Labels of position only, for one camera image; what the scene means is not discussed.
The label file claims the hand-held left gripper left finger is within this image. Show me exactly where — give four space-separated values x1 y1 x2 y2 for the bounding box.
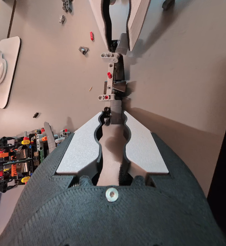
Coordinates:
56 111 104 179

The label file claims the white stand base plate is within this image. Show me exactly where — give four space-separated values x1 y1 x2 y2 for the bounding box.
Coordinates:
0 36 21 109

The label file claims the dark grey lego block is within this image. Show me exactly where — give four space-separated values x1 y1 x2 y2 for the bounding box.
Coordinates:
162 0 176 10

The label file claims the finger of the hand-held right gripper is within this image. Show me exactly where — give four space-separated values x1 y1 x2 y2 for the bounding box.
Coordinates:
89 0 114 52
126 0 152 52

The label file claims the dark grey lego piece cluster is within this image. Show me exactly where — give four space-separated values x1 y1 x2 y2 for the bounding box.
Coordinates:
62 0 74 13

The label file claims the grey lego beam sub-assembly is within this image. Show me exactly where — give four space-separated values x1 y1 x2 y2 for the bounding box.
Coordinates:
98 33 128 126

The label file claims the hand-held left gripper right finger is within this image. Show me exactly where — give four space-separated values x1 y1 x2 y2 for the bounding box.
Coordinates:
122 110 169 185

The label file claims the large black lego vehicle model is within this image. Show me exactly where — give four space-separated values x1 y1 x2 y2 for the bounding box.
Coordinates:
0 121 75 193

